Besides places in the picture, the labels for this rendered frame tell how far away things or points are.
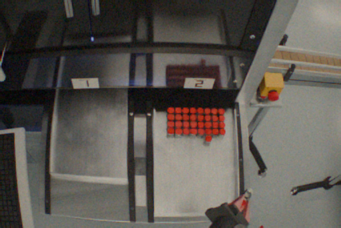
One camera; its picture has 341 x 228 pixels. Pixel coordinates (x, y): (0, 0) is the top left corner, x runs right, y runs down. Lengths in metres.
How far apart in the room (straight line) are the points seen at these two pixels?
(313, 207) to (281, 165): 0.38
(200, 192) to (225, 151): 0.16
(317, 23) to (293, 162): 1.24
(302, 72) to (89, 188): 0.87
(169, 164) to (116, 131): 0.20
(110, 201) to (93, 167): 0.12
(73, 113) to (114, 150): 0.19
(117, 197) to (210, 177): 0.29
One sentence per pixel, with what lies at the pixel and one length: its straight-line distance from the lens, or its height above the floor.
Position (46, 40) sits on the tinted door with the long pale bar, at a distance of 1.00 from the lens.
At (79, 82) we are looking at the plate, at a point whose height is 1.03.
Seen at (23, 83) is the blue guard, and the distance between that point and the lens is 1.22.
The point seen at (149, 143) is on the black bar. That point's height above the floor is 0.90.
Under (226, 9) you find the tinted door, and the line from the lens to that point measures 0.89.
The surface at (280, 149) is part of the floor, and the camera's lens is 2.30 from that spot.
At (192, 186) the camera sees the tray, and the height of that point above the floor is 0.88.
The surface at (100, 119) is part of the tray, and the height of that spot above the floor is 0.88.
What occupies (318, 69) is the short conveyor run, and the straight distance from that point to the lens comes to 1.48.
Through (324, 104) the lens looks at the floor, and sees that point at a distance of 2.59.
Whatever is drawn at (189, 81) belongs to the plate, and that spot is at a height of 1.04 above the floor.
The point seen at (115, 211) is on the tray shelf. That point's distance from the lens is 1.18.
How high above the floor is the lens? 2.04
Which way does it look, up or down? 66 degrees down
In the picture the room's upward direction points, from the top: 10 degrees clockwise
